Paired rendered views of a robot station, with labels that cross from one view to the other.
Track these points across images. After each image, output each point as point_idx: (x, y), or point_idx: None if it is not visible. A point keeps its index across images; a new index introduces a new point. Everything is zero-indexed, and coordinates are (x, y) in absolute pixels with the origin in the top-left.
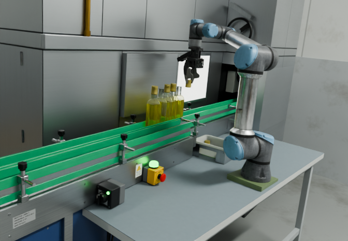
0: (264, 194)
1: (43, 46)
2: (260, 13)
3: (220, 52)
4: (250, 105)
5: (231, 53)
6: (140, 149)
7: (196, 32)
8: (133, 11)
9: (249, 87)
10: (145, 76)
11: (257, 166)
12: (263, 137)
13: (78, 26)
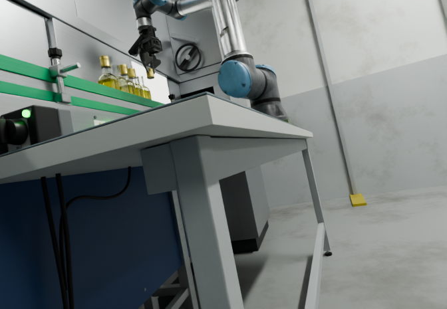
0: (295, 127)
1: None
2: (202, 35)
3: (175, 82)
4: (236, 20)
5: (187, 82)
6: (96, 101)
7: (142, 6)
8: None
9: None
10: (90, 62)
11: (269, 104)
12: (263, 66)
13: None
